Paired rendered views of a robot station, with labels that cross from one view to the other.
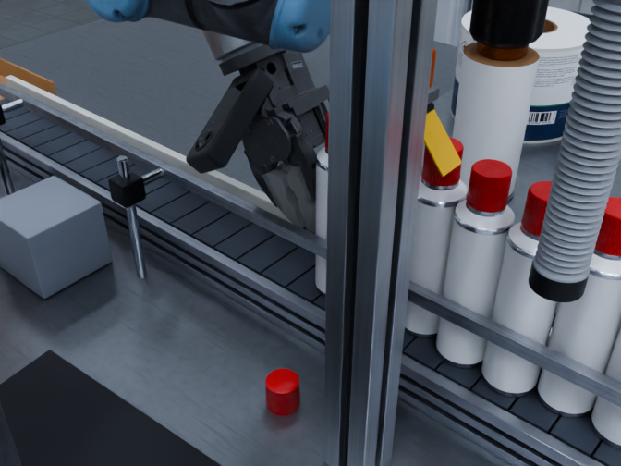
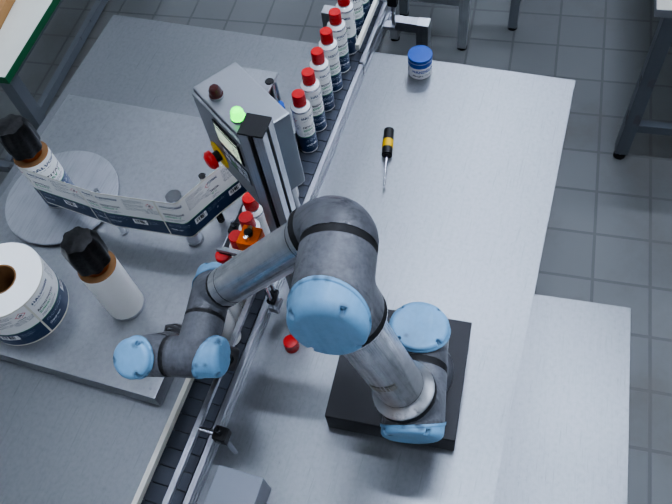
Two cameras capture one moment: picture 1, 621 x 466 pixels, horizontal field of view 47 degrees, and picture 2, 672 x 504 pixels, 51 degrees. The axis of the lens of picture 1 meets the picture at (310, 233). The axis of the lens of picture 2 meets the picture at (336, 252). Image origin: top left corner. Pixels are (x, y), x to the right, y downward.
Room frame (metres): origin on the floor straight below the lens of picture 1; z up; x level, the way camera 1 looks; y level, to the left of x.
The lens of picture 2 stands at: (0.51, 0.75, 2.35)
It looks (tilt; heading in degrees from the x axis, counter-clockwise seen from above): 58 degrees down; 257
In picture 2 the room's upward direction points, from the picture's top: 11 degrees counter-clockwise
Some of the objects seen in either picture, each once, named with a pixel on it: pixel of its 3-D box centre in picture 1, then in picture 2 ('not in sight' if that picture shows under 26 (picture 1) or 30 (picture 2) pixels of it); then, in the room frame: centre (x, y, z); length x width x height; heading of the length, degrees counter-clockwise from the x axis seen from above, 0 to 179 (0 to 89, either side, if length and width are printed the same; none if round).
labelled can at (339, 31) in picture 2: not in sight; (338, 41); (0.04, -0.70, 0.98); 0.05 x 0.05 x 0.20
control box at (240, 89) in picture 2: not in sight; (249, 137); (0.42, -0.13, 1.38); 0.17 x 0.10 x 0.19; 105
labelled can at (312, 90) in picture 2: not in sight; (312, 100); (0.19, -0.53, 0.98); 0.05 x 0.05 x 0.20
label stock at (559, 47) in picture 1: (521, 71); (14, 294); (1.04, -0.33, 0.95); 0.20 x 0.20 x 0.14
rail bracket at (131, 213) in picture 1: (146, 212); (216, 438); (0.71, 0.19, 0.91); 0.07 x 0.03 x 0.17; 140
